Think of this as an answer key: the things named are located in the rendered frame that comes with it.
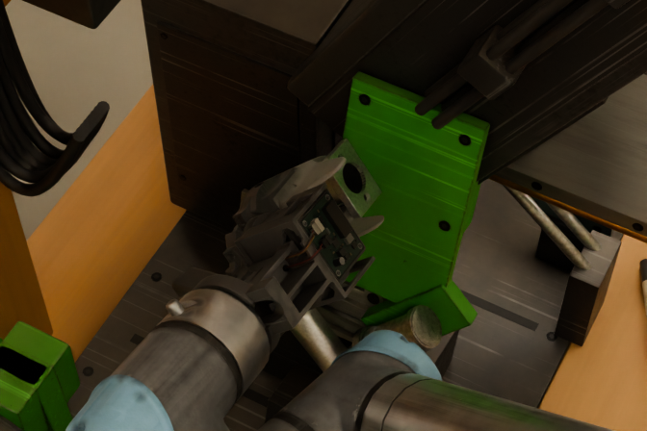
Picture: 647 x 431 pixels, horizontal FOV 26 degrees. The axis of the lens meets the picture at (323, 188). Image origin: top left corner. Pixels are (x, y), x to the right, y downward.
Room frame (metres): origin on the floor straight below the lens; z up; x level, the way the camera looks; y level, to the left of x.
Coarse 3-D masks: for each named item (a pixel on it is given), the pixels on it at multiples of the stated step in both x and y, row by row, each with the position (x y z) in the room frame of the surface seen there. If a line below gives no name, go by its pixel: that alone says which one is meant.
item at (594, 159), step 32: (608, 96) 0.83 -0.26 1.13; (640, 96) 0.83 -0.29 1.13; (576, 128) 0.80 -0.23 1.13; (608, 128) 0.80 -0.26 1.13; (640, 128) 0.80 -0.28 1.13; (544, 160) 0.76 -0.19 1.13; (576, 160) 0.76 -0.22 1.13; (608, 160) 0.76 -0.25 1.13; (640, 160) 0.76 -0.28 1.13; (544, 192) 0.73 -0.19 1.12; (576, 192) 0.72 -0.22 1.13; (608, 192) 0.72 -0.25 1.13; (640, 192) 0.72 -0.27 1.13; (608, 224) 0.71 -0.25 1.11; (640, 224) 0.69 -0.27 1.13
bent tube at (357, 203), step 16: (352, 160) 0.70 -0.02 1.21; (336, 176) 0.68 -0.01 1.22; (352, 176) 0.70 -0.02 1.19; (368, 176) 0.69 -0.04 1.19; (336, 192) 0.67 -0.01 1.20; (352, 192) 0.67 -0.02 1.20; (368, 192) 0.68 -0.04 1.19; (352, 208) 0.66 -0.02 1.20; (368, 208) 0.67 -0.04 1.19; (304, 320) 0.65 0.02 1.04; (320, 320) 0.65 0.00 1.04; (304, 336) 0.64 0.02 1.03; (320, 336) 0.64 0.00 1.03; (336, 336) 0.64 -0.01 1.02; (320, 352) 0.63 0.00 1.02; (336, 352) 0.63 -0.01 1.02
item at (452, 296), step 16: (432, 288) 0.64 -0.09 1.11; (448, 288) 0.64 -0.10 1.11; (384, 304) 0.66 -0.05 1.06; (400, 304) 0.64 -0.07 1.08; (416, 304) 0.64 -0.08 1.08; (432, 304) 0.63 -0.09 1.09; (448, 304) 0.63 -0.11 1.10; (464, 304) 0.63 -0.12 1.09; (368, 320) 0.65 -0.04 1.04; (384, 320) 0.64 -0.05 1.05; (448, 320) 0.62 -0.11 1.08; (464, 320) 0.62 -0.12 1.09
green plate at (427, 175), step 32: (352, 96) 0.72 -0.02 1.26; (384, 96) 0.71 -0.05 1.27; (416, 96) 0.71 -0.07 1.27; (352, 128) 0.72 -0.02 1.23; (384, 128) 0.71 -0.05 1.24; (416, 128) 0.70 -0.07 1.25; (448, 128) 0.69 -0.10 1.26; (480, 128) 0.68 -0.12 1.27; (384, 160) 0.70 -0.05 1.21; (416, 160) 0.69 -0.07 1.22; (448, 160) 0.68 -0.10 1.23; (480, 160) 0.68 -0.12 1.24; (384, 192) 0.69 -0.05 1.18; (416, 192) 0.68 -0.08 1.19; (448, 192) 0.67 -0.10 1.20; (384, 224) 0.68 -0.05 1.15; (416, 224) 0.67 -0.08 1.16; (448, 224) 0.66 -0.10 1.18; (384, 256) 0.67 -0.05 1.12; (416, 256) 0.66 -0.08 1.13; (448, 256) 0.65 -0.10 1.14; (384, 288) 0.66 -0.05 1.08; (416, 288) 0.65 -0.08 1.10
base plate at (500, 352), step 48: (480, 192) 0.89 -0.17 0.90; (192, 240) 0.83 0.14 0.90; (480, 240) 0.83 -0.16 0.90; (528, 240) 0.83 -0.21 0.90; (144, 288) 0.77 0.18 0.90; (480, 288) 0.77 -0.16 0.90; (528, 288) 0.77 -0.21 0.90; (96, 336) 0.72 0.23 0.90; (144, 336) 0.72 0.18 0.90; (480, 336) 0.72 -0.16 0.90; (528, 336) 0.72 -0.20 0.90; (96, 384) 0.66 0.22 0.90; (480, 384) 0.66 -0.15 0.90; (528, 384) 0.66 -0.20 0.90
